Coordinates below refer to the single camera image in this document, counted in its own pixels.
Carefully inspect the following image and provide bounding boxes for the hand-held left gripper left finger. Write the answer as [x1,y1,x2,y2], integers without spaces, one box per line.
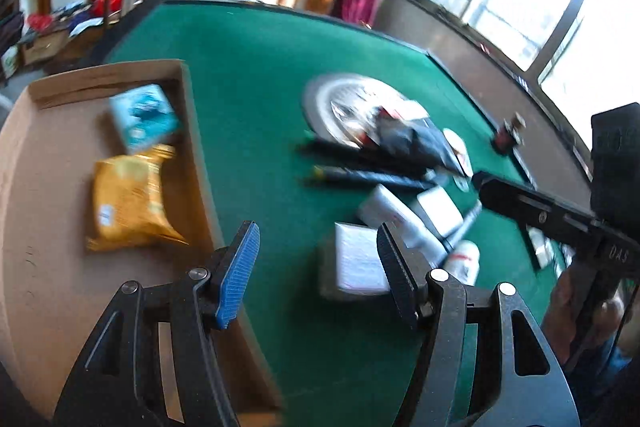
[52,221,261,427]

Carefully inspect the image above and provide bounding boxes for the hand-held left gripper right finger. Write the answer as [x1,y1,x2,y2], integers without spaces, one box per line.
[377,223,581,427]

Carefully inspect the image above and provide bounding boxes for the clear plastic hanging packet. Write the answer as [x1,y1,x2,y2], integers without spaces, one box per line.
[442,129,474,194]

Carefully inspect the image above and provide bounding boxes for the person's right hand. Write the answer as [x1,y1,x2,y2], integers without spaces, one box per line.
[541,267,626,358]

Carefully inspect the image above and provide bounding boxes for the small white box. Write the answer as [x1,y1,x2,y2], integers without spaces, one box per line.
[415,186,464,238]

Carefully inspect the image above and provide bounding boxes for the yellow snack packet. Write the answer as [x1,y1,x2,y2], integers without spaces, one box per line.
[85,144,191,253]

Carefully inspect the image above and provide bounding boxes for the teal packet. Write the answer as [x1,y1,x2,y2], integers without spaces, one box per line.
[109,84,182,155]

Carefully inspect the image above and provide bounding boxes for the black snack bag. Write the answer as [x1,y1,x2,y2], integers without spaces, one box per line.
[372,107,463,175]

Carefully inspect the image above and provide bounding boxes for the grey pen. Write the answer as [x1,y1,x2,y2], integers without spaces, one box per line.
[440,201,484,254]

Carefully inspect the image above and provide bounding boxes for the cardboard box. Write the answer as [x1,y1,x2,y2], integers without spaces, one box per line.
[0,59,286,427]

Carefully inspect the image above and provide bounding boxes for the round metal table plate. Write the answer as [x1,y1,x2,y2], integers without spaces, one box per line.
[301,73,431,150]

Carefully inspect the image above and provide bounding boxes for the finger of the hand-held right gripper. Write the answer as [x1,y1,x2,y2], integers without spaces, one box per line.
[471,171,640,280]

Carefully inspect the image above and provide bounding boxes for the dark glass bottle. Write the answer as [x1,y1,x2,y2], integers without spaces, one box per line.
[492,114,527,155]

